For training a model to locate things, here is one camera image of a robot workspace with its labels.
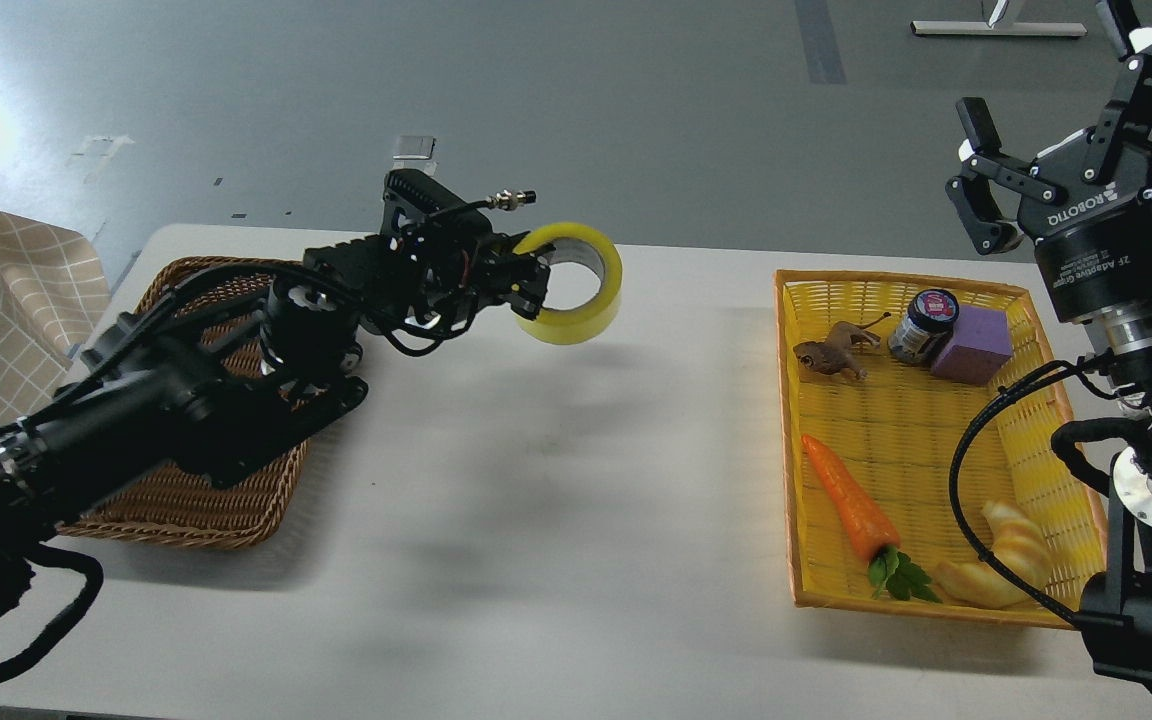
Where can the yellow tape roll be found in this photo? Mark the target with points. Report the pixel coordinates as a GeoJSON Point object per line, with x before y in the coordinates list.
{"type": "Point", "coordinates": [588, 272]}

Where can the yellow plastic basket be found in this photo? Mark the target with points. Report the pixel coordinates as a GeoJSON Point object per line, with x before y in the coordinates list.
{"type": "Point", "coordinates": [896, 432]}

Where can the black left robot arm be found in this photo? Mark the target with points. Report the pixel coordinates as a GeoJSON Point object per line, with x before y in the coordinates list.
{"type": "Point", "coordinates": [49, 459]}

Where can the white stand base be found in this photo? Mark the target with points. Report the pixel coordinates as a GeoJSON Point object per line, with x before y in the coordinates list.
{"type": "Point", "coordinates": [1001, 19]}

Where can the orange toy carrot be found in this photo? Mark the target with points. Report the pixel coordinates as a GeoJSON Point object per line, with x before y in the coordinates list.
{"type": "Point", "coordinates": [873, 536]}

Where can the purple foam block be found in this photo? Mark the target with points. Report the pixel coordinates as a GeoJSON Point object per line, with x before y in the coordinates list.
{"type": "Point", "coordinates": [978, 348]}

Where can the brown toy animal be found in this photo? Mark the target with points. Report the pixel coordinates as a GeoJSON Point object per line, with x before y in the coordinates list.
{"type": "Point", "coordinates": [833, 355]}

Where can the beige checkered cloth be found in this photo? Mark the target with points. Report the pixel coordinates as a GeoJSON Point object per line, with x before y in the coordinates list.
{"type": "Point", "coordinates": [52, 292]}

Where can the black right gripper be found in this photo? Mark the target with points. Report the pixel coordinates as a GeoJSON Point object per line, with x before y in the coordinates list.
{"type": "Point", "coordinates": [1094, 248]}

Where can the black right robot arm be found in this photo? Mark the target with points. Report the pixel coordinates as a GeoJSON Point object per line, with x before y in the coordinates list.
{"type": "Point", "coordinates": [1111, 456]}

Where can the brown wicker basket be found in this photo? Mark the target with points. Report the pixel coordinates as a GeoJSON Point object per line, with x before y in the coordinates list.
{"type": "Point", "coordinates": [186, 480]}

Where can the small dark jar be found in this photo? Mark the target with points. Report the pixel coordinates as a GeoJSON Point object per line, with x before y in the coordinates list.
{"type": "Point", "coordinates": [928, 321]}

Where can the toy croissant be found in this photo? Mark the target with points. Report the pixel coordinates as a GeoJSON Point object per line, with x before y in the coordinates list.
{"type": "Point", "coordinates": [1019, 546]}

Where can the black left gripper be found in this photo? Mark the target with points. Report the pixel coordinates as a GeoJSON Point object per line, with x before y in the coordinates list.
{"type": "Point", "coordinates": [450, 267]}

